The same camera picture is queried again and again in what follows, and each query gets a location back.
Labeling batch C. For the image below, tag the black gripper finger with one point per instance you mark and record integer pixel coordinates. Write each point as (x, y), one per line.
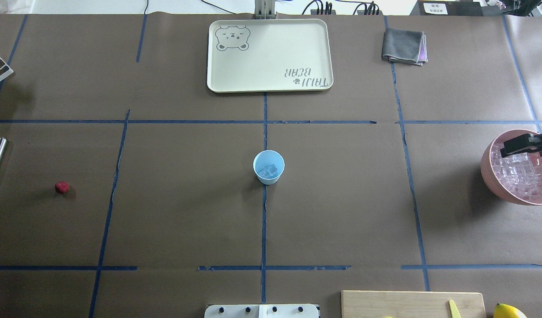
(526, 143)

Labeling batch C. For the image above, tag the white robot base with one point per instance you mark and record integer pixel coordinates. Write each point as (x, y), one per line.
(303, 310)

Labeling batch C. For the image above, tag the ice cubes in bowl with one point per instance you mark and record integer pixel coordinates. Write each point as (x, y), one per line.
(520, 174)

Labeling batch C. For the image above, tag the light blue cup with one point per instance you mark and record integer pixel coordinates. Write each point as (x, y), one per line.
(268, 157)

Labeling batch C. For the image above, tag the ice cube in cup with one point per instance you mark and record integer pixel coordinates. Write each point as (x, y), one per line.
(269, 172)

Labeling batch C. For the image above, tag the pink bowl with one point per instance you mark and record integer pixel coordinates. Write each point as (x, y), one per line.
(491, 180)

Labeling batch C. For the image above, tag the yellow lemon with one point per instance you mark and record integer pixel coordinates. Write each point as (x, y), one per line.
(503, 310)

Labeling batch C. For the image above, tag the grey folded cloth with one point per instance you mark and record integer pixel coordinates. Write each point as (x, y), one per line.
(405, 46)

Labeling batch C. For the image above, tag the yellow plastic knife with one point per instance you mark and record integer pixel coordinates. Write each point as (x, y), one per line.
(453, 309)

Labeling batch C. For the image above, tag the wooden cutting board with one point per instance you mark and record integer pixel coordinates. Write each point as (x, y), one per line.
(410, 304)

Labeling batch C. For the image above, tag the cream bear tray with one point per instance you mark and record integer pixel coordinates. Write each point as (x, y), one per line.
(269, 55)

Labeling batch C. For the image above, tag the red strawberry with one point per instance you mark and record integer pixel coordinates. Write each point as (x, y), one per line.
(62, 187)

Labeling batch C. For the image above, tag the camera mount clamp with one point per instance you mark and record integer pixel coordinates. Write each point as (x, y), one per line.
(264, 9)

